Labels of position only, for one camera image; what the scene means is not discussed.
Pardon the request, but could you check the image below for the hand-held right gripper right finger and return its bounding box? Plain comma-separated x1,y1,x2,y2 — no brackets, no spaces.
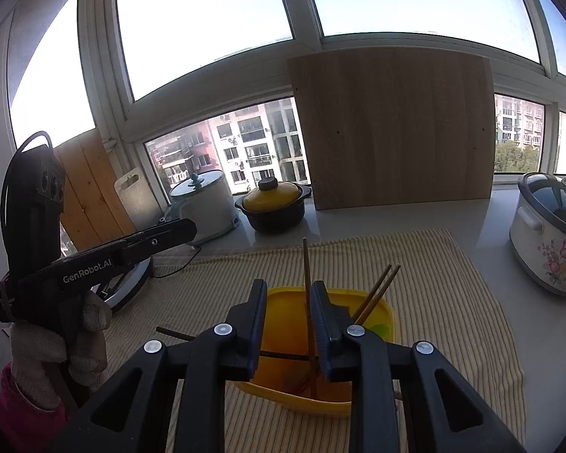
310,280,529,453

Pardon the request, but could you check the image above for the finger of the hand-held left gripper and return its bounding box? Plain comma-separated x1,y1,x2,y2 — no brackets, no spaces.
118,218,198,267

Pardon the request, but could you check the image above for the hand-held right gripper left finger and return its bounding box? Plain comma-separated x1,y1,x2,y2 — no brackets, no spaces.
59,279,269,453

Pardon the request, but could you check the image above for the yellow plastic container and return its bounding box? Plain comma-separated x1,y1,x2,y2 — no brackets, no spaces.
233,285,396,416

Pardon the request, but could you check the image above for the brown wooden chopstick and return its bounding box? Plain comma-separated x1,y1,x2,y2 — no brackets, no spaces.
155,325,314,362
356,265,401,326
303,238,318,398
349,264,393,322

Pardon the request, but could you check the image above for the person's left hand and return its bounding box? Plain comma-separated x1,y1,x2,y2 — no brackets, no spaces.
9,290,112,411

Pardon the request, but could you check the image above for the white cutting board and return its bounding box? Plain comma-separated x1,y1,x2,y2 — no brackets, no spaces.
114,167,163,234

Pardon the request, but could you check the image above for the teal and white rice cooker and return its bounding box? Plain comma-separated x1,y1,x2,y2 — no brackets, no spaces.
170,169,240,246

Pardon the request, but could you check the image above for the wooden plank panel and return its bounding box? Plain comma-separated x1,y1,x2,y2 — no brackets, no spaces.
52,129,137,253

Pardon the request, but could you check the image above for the black clay pot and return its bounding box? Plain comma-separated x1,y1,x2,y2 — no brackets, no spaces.
235,184,313,235

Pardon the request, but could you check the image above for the yellow pot lid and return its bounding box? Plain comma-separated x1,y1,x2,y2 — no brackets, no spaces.
243,177,303,214

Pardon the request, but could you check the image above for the striped cloth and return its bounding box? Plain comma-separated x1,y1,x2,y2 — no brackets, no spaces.
94,229,526,453

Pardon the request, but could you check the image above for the light wooden board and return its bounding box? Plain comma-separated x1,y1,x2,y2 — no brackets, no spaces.
287,47,496,211

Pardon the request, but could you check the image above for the floral white slow cooker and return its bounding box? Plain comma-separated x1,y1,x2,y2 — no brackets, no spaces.
509,172,566,298

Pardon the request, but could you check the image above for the round ring light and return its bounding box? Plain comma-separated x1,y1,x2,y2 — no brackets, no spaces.
92,245,154,314

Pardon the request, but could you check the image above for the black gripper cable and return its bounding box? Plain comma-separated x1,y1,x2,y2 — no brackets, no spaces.
1,131,54,227

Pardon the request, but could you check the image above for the white window frame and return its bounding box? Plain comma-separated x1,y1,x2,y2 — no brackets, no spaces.
0,0,566,190

